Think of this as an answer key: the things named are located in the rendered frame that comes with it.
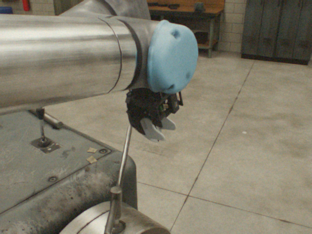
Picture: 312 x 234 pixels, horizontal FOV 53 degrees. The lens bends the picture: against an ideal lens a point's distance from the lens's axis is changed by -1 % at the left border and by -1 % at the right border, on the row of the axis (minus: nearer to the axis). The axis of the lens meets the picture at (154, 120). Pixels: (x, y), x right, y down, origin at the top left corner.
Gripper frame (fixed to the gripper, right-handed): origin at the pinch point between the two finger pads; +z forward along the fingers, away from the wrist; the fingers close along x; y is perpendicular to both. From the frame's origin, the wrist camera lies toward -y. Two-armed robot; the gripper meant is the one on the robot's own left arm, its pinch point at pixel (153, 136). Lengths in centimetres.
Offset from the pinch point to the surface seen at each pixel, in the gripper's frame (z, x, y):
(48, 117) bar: 7.1, -4.0, -40.8
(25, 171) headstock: 2.9, -21.6, -23.5
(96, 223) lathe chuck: 4.8, -21.1, 0.8
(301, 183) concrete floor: 196, 146, -4
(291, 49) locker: 290, 494, -140
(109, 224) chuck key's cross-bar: -3.6, -21.7, 8.9
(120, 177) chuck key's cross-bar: 0.9, -11.9, 0.3
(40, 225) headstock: 3.3, -28.2, -8.0
